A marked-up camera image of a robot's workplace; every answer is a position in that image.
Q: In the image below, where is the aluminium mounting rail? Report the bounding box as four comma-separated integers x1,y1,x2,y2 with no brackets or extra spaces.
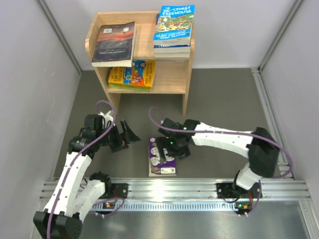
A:
112,177,311,202

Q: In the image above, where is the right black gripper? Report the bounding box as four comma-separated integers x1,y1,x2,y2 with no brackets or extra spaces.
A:
157,135,191,164

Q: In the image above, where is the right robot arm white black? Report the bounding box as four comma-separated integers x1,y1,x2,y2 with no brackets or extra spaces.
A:
158,118,280,200

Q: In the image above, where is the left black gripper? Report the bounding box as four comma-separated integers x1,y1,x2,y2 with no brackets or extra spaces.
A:
97,119,141,152

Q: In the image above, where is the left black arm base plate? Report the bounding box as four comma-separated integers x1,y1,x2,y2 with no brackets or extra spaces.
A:
100,183,129,199

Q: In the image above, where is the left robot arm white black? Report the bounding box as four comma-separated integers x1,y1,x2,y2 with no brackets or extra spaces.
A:
33,111,141,239

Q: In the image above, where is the yellow 130-Storey Treehouse book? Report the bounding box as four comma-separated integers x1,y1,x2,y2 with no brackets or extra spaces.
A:
108,60,156,89

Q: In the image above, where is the blue 91-Storey Treehouse book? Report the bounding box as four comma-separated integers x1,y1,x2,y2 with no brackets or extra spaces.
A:
153,14,193,53

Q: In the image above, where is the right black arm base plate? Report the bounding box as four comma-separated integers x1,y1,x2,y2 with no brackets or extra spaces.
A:
216,182,260,201

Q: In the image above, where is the dark sunset cover book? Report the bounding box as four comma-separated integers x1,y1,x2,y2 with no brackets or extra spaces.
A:
91,21,137,67

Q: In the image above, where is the slotted grey cable duct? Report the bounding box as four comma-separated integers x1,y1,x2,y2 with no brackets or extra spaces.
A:
90,201,252,212

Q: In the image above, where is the blue 26-Storey Treehouse book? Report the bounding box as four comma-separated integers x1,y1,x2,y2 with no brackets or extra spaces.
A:
153,4,195,46

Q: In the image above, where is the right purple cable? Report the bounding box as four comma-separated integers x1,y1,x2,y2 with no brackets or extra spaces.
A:
148,106,295,217

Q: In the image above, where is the purple Treehouse book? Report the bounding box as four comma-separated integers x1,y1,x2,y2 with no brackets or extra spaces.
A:
148,137,177,177

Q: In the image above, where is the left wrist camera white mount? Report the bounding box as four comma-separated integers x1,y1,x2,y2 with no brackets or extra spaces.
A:
98,110,114,128

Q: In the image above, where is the lime green 65-Storey Treehouse book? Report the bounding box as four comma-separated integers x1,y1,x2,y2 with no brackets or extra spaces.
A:
109,84,151,92

